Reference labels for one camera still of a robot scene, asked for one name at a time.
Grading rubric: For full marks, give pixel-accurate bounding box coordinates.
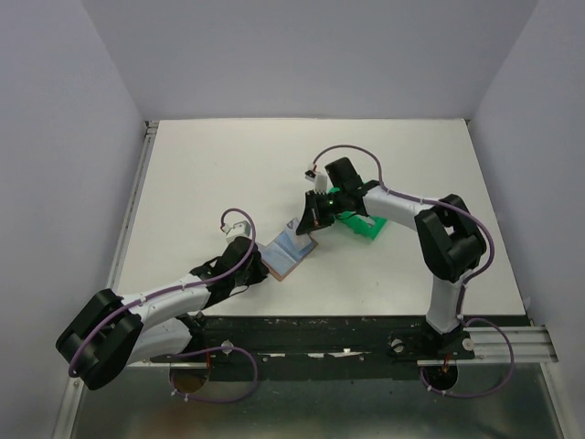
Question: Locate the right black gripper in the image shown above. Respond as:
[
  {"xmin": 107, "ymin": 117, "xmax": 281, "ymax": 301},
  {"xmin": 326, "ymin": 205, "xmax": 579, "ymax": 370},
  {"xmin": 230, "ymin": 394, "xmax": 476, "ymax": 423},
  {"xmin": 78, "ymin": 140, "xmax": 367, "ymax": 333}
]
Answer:
[{"xmin": 295, "ymin": 190, "xmax": 346, "ymax": 236}]

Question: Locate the silver VIP credit card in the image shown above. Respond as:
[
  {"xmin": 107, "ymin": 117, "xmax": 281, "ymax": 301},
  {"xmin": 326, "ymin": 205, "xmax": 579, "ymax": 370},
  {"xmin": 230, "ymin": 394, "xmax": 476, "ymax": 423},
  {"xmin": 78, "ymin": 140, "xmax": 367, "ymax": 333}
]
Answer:
[{"xmin": 262, "ymin": 243, "xmax": 294, "ymax": 276}]

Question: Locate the tan leather card holder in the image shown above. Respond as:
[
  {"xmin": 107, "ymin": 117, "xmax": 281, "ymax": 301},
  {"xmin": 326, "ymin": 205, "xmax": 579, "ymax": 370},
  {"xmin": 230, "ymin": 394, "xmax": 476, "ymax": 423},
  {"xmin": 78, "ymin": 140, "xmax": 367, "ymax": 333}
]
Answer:
[{"xmin": 259, "ymin": 221, "xmax": 317, "ymax": 282}]

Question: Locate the green plastic bin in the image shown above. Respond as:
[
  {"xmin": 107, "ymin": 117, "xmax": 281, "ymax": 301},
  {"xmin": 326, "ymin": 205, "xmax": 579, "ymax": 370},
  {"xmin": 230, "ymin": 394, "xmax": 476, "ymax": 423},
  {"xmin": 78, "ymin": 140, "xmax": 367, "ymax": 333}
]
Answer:
[{"xmin": 335, "ymin": 211, "xmax": 388, "ymax": 241}]

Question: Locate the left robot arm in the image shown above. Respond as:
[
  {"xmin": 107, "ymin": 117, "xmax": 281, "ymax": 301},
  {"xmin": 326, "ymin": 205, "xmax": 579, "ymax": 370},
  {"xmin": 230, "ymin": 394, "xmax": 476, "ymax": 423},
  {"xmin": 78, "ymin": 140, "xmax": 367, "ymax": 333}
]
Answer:
[{"xmin": 56, "ymin": 237, "xmax": 268, "ymax": 390}]

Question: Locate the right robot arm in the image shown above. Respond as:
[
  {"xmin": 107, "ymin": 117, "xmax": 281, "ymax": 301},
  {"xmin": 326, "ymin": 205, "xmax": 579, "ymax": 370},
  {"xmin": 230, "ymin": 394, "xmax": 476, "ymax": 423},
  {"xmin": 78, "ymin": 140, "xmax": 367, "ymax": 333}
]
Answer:
[{"xmin": 296, "ymin": 157, "xmax": 487, "ymax": 359}]

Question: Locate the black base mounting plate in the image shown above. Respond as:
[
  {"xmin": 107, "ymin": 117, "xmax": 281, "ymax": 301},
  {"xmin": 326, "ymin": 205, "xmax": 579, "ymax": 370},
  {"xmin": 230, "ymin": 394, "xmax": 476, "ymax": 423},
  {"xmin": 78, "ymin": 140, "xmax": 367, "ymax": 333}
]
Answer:
[{"xmin": 153, "ymin": 316, "xmax": 474, "ymax": 381}]

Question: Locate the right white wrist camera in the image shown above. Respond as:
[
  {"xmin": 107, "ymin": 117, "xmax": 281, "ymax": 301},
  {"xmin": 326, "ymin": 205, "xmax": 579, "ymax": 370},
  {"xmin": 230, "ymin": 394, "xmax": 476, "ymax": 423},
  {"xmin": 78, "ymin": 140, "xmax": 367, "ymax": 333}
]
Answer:
[{"xmin": 304, "ymin": 166, "xmax": 328, "ymax": 194}]

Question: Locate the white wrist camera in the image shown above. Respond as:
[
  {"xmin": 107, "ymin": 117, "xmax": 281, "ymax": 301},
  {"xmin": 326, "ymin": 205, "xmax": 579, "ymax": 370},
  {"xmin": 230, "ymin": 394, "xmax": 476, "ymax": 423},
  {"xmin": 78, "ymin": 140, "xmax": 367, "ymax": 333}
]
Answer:
[
  {"xmin": 304, "ymin": 166, "xmax": 328, "ymax": 194},
  {"xmin": 221, "ymin": 220, "xmax": 251, "ymax": 243}
]

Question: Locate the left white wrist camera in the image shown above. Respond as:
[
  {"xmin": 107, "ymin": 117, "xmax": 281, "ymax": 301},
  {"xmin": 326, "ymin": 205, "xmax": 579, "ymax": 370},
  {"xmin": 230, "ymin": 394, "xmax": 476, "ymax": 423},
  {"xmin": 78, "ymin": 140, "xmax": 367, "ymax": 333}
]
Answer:
[{"xmin": 221, "ymin": 220, "xmax": 251, "ymax": 243}]

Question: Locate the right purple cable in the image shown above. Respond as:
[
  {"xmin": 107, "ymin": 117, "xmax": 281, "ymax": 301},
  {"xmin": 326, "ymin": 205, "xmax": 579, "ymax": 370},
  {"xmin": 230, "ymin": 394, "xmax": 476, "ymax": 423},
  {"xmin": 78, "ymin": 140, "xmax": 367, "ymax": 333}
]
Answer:
[{"xmin": 310, "ymin": 145, "xmax": 516, "ymax": 400}]

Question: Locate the purple cable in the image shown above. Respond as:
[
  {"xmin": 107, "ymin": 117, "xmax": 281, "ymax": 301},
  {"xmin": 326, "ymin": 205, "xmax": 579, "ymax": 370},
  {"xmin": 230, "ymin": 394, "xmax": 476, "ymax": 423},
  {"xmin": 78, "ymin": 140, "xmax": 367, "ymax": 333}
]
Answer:
[
  {"xmin": 310, "ymin": 145, "xmax": 516, "ymax": 400},
  {"xmin": 67, "ymin": 208, "xmax": 261, "ymax": 403}
]

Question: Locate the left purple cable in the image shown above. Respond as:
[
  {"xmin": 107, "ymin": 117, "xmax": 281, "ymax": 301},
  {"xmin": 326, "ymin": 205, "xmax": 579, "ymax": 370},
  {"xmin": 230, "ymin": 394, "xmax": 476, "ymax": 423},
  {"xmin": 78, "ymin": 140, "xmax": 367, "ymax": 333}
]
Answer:
[{"xmin": 67, "ymin": 208, "xmax": 261, "ymax": 403}]

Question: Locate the aluminium extrusion rail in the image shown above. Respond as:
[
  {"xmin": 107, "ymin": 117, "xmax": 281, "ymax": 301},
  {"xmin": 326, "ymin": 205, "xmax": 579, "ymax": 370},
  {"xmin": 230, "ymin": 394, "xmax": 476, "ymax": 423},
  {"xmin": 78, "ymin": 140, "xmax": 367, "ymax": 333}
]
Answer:
[{"xmin": 468, "ymin": 327, "xmax": 558, "ymax": 364}]

